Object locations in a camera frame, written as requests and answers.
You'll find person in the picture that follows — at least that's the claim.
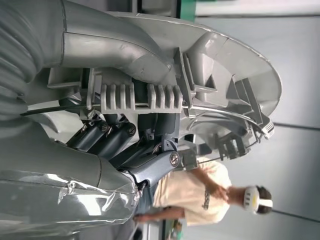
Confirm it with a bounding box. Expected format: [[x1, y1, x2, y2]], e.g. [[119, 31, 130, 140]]
[[133, 158, 274, 229]]

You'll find white headset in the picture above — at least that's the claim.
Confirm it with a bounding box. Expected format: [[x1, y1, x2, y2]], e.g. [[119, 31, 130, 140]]
[[243, 184, 274, 215]]

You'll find green post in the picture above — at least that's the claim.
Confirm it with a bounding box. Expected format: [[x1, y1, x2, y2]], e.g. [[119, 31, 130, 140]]
[[180, 0, 198, 22]]

